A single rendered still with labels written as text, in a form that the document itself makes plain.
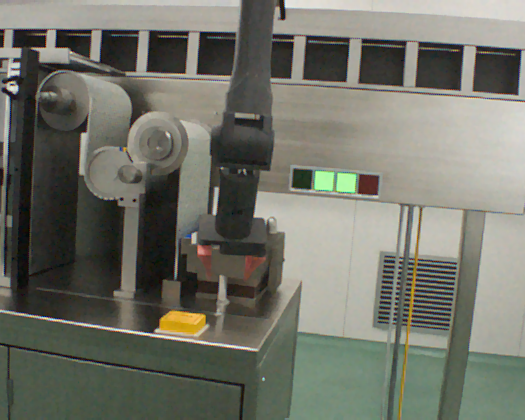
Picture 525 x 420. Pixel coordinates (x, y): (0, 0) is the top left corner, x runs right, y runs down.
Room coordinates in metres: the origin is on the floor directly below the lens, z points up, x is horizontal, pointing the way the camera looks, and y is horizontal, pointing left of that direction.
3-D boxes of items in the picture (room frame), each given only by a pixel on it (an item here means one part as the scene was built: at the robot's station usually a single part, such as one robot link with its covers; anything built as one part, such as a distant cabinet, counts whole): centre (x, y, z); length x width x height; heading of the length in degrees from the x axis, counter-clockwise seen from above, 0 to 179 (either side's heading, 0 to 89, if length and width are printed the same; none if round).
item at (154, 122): (1.47, 0.23, 1.25); 0.26 x 0.12 x 0.12; 170
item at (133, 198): (1.32, 0.29, 1.05); 0.06 x 0.05 x 0.31; 170
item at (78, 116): (1.53, 0.47, 1.33); 0.25 x 0.14 x 0.14; 170
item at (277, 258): (1.48, -0.05, 0.96); 0.10 x 0.03 x 0.11; 170
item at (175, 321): (1.10, 0.13, 0.91); 0.07 x 0.07 x 0.02; 80
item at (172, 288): (1.46, 0.17, 0.92); 0.28 x 0.04 x 0.04; 170
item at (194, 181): (1.46, 0.17, 1.11); 0.23 x 0.01 x 0.18; 170
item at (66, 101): (1.37, 0.50, 1.33); 0.06 x 0.06 x 0.06; 80
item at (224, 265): (1.48, 0.04, 1.00); 0.40 x 0.16 x 0.06; 170
